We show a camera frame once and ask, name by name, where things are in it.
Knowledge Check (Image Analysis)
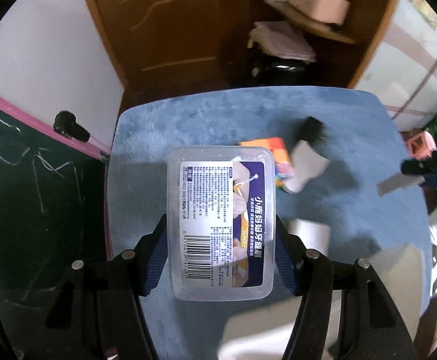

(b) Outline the clear floss pick box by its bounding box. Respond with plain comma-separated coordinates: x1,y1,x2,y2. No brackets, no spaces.
167,146,276,302

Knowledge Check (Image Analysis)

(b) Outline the pink plastic stool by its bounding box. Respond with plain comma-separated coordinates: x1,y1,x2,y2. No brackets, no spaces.
406,131,437,160

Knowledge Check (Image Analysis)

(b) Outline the blue plush table mat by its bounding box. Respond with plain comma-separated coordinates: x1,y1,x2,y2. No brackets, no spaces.
107,86,432,359

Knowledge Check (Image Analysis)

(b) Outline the white storage tray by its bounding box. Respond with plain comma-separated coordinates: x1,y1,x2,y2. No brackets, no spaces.
217,244,424,359

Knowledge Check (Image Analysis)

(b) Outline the black charger plug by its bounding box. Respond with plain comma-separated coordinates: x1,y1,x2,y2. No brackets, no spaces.
296,116,326,146

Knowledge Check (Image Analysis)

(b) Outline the multicolour puzzle cube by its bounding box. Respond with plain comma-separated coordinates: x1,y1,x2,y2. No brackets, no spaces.
240,136,295,188

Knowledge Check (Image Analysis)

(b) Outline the wooden corner shelf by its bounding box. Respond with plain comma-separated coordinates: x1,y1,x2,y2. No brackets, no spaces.
262,0,356,45

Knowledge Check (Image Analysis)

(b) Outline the black chalkboard knob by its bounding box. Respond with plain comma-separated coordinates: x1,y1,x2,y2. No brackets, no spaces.
53,111,91,142

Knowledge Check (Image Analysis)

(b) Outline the folded pink cloth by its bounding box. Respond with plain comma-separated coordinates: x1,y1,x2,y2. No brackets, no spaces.
247,21,316,63

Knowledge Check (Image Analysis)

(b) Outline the brown wooden door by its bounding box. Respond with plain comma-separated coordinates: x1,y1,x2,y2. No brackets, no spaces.
86,0,245,90

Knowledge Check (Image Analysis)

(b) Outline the small white toy camera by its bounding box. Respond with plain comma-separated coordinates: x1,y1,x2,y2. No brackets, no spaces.
376,173,425,197

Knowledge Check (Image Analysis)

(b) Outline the green chalkboard pink frame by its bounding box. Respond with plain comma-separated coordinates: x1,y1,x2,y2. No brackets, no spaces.
0,99,107,359

